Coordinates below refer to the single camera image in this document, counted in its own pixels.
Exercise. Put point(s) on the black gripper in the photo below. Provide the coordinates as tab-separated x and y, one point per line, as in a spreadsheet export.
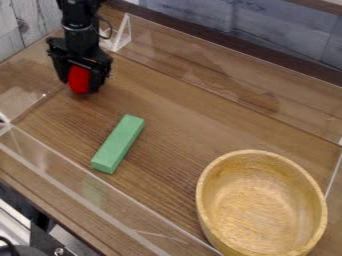
78	48

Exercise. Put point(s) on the red plush fruit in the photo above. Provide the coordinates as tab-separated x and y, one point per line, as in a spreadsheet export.
79	79

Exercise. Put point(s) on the wooden bowl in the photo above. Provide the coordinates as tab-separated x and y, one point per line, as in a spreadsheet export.
261	205

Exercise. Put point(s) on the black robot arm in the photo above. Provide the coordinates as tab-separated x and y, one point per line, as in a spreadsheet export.
80	15

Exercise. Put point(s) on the green rectangular block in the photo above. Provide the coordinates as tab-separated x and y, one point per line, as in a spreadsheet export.
116	145

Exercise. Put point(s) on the clear acrylic corner bracket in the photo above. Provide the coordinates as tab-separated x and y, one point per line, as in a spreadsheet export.
115	39

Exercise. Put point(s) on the clear acrylic enclosure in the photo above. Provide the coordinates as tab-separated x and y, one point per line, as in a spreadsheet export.
208	101

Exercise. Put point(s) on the black clamp bracket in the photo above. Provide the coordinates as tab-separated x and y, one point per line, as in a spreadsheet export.
45	243

